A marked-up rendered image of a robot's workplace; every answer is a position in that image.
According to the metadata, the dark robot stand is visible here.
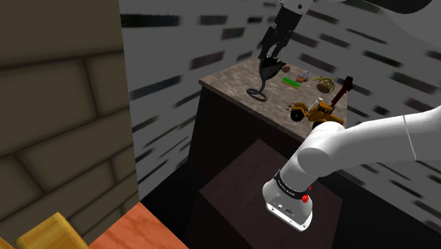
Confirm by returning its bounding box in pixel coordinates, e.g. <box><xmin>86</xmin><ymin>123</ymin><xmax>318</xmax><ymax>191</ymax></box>
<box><xmin>184</xmin><ymin>138</ymin><xmax>344</xmax><ymax>249</ymax></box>

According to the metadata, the dark red long tool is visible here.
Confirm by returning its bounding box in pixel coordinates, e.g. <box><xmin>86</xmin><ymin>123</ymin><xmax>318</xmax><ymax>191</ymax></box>
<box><xmin>330</xmin><ymin>76</ymin><xmax>354</xmax><ymax>108</ymax></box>

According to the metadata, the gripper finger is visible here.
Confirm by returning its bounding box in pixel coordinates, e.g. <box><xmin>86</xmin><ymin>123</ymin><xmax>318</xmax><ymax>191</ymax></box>
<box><xmin>273</xmin><ymin>32</ymin><xmax>294</xmax><ymax>59</ymax></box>
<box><xmin>257</xmin><ymin>28</ymin><xmax>277</xmax><ymax>61</ymax></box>

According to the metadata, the flat green bar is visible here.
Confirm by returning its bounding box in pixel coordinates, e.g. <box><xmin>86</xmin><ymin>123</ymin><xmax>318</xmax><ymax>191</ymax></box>
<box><xmin>281</xmin><ymin>77</ymin><xmax>301</xmax><ymax>90</ymax></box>

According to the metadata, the dark cabinet with stone top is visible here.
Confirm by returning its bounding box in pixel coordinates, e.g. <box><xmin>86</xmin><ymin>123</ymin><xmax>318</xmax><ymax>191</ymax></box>
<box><xmin>187</xmin><ymin>56</ymin><xmax>350</xmax><ymax>194</ymax></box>

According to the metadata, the small multicoloured box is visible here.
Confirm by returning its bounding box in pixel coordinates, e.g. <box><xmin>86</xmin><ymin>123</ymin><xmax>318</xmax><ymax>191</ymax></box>
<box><xmin>295</xmin><ymin>71</ymin><xmax>312</xmax><ymax>84</ymax></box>

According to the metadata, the black cone on coiled stand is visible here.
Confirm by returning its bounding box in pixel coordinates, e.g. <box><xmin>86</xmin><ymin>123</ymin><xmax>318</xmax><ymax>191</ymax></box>
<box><xmin>245</xmin><ymin>56</ymin><xmax>288</xmax><ymax>103</ymax></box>

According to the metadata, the yellow wooden furniture piece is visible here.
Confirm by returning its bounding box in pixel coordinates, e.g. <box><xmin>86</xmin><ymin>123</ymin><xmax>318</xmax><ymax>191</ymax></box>
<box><xmin>0</xmin><ymin>212</ymin><xmax>91</xmax><ymax>249</ymax></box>

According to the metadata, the yellow toy loader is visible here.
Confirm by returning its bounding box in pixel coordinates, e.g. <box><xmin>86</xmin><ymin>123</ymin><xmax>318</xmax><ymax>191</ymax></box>
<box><xmin>285</xmin><ymin>98</ymin><xmax>346</xmax><ymax>130</ymax></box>

